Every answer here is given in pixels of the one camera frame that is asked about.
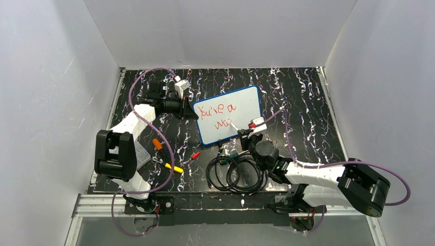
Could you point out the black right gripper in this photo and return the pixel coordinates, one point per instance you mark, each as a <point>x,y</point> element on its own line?
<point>246,136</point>

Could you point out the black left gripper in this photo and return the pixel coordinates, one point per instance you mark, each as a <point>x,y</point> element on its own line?
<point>184,108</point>

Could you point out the blue framed whiteboard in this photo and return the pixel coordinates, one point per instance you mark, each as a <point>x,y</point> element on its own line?
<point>216,113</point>

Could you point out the red marker cap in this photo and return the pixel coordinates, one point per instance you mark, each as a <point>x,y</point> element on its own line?
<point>195,155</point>

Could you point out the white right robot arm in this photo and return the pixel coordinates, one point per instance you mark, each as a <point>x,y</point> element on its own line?
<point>350,185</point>

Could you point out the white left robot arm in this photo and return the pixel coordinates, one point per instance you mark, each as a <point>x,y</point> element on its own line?
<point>115,152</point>

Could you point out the clear plastic organizer box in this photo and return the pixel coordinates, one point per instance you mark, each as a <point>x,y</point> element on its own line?
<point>142,155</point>

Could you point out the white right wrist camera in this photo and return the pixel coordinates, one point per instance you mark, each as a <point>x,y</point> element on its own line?
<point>257,126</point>

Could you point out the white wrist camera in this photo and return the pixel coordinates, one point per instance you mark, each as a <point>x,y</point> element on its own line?
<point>257,126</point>
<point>181,85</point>

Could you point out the green handled screwdriver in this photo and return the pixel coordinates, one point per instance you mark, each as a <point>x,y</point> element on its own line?
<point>225,159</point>

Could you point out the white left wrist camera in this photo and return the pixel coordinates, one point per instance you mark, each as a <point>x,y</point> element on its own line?
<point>181,85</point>

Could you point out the orange handled screwdriver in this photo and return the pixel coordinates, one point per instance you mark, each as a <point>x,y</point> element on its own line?
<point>159,149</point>

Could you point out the yellow handled tool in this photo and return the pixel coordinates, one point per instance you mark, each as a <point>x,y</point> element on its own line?
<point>176,169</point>

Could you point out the aluminium table edge rail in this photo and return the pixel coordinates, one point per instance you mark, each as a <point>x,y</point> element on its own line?
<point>325,86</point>

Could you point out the front aluminium frame rail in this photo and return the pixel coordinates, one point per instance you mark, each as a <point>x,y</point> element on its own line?
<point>100,205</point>

